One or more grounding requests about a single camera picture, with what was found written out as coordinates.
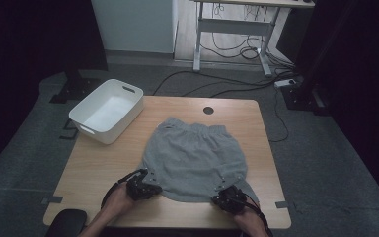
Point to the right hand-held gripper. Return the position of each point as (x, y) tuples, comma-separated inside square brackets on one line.
[(230, 199)]

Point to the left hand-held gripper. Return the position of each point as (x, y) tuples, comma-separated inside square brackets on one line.
[(143, 191)]

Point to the grey shorts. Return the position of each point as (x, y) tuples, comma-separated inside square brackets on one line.
[(194, 158)]

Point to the white plastic storage bin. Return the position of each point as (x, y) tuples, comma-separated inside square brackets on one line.
[(107, 112)]

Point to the person's left hand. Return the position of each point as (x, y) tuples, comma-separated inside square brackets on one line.
[(118, 202)]

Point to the person's right hand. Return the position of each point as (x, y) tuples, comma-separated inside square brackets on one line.
[(250, 219)]

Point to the grey tape piece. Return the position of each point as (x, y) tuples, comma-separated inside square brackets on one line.
[(281, 204), (53, 199)]

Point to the black padded armrest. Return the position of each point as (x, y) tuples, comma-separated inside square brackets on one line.
[(67, 223)]

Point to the dark round table hole cover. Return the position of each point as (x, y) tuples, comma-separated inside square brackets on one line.
[(208, 110)]

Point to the black stand base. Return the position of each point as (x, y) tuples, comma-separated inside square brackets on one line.
[(75, 89), (304, 98)]

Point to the white power strip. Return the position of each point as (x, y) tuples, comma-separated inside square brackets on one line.
[(284, 83)]

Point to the black curtain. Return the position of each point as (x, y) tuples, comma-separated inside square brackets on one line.
[(358, 82), (23, 65)]

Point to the white desk frame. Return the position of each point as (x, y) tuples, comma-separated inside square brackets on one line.
[(233, 25)]

